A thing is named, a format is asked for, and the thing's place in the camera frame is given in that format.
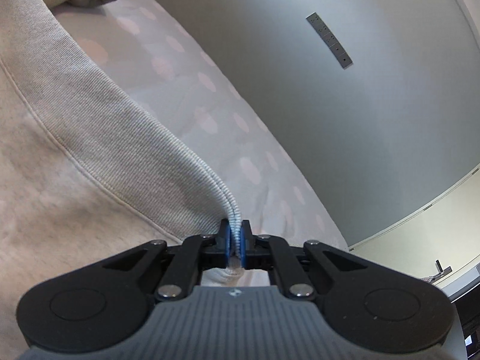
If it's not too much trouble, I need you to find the metal door handle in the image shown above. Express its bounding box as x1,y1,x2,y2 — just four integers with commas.
431,259,453,279

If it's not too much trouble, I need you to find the cream door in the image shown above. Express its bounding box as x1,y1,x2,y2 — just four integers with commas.
347,165,480,289

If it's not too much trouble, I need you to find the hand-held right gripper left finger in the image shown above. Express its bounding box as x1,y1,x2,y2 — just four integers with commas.
99,219,231,302

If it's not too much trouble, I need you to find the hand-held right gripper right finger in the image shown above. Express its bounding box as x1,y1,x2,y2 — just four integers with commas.
240,220,370,302

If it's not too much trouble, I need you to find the polka dot bed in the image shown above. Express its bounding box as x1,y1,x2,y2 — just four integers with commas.
49,0,349,286

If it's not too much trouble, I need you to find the light grey printed sweatshirt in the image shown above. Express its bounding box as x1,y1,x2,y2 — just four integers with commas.
0,0,244,360

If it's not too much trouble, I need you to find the grey wall socket panel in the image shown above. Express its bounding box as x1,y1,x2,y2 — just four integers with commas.
305,11,354,70

